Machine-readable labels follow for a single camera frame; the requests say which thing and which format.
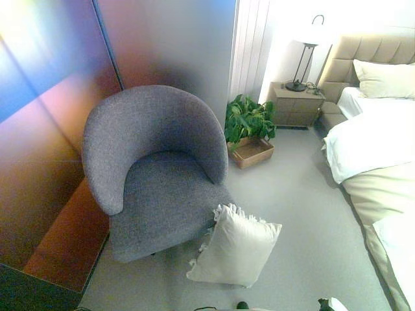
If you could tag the cream bed pillow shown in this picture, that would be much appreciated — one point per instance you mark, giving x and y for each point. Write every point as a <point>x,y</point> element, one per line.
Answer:
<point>386,79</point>

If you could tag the beige nightstand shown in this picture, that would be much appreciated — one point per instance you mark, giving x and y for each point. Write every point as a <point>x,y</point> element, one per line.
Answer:
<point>296,110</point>

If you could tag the green potted plant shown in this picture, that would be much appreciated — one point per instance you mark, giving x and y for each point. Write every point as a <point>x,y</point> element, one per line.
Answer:
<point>246,118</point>

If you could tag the black table lamp white shade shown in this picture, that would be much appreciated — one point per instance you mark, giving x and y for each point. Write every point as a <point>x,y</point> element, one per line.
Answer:
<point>300,71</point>

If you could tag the beige padded headboard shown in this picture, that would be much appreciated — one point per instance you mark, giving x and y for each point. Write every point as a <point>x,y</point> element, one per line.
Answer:
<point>343,52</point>

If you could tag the beige padded bed frame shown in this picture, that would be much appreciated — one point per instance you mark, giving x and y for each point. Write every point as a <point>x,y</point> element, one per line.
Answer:
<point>332,116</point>

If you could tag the white bed sheet mattress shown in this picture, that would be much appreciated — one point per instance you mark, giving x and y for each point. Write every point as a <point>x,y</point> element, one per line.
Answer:
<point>350,102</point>

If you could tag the black left robot foot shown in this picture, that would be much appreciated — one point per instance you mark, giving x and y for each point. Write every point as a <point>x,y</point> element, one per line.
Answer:
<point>243,306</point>

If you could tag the grey fabric armchair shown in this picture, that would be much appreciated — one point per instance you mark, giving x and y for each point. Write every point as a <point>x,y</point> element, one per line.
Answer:
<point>155,181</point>

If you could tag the brown woven basket tray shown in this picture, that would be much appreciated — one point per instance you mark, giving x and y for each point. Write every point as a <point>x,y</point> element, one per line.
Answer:
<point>253,154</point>

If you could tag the white ruffled pillow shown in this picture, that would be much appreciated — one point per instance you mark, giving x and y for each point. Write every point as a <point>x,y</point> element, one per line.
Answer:
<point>236,246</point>

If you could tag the white duvet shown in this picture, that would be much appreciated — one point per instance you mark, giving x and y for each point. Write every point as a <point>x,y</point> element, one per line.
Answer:
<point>373,139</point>

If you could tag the glossy brown wardrobe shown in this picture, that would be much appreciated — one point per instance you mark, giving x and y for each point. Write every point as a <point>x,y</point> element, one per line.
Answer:
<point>48,152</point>

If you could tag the black curved wall hook lamp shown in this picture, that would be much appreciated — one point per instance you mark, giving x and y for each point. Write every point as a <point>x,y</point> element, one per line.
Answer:
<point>319,17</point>

